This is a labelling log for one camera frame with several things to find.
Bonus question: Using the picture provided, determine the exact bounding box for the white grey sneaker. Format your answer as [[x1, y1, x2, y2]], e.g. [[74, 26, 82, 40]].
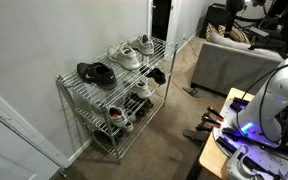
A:
[[127, 79, 153, 100]]

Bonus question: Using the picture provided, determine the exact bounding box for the grey sneaker red lining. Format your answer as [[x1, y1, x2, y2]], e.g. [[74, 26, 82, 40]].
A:
[[107, 105, 135, 133]]

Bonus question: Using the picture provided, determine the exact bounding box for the black sneaker white logo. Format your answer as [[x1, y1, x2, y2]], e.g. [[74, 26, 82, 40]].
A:
[[76, 61, 118, 91]]

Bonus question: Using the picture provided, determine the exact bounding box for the black shoe brown sole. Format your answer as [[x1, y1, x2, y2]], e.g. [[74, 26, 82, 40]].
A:
[[123, 92, 155, 119]]

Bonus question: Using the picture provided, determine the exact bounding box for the dark shoe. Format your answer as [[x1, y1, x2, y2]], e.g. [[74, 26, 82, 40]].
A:
[[93, 128, 125, 147]]

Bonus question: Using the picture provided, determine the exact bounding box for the dark flat floor slipper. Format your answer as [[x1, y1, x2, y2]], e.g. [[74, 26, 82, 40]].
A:
[[182, 129, 212, 143]]

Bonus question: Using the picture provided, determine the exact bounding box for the grey couch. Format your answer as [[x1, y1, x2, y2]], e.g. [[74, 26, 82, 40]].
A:
[[190, 31, 287, 98]]

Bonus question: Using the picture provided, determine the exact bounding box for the dotted patterned pillow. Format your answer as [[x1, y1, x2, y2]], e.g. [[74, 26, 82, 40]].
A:
[[205, 22, 220, 42]]

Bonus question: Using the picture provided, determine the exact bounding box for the light wooden table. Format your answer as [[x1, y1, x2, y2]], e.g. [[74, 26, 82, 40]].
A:
[[198, 87, 257, 179]]

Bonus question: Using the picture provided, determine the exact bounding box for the black mounting bar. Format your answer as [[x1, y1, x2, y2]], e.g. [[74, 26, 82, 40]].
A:
[[216, 135, 278, 179], [222, 127, 288, 153]]

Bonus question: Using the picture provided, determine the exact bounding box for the black speaker cabinet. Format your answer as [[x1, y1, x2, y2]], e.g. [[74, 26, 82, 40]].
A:
[[199, 3, 230, 39]]

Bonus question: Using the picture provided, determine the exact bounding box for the striped patterned pillow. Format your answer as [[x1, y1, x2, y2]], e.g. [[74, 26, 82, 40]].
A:
[[217, 24, 251, 45]]

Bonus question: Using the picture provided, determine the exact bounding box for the white VR controller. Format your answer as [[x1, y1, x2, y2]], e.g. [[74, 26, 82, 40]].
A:
[[225, 143, 268, 180]]

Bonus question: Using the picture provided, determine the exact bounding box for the black tripod equipment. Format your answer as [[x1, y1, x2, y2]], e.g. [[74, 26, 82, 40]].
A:
[[223, 0, 288, 56]]

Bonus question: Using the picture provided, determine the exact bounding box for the white door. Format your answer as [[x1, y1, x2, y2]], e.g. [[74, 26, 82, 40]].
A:
[[0, 83, 72, 180]]

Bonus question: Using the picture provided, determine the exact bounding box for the chrome wire shoe rack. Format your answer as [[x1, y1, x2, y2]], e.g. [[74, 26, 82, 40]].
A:
[[55, 33, 179, 164]]

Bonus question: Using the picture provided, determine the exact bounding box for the black clamp red handle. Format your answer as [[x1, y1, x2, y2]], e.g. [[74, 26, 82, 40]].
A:
[[201, 113, 222, 129], [194, 123, 215, 133], [206, 105, 225, 122]]

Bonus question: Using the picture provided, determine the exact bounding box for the white door frame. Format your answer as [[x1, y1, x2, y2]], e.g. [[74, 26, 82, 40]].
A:
[[146, 0, 182, 44]]

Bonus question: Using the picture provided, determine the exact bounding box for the black bracket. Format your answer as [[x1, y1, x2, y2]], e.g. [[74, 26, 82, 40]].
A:
[[229, 96, 250, 113]]

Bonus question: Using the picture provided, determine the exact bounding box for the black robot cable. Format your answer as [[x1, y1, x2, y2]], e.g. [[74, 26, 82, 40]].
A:
[[235, 59, 288, 141]]

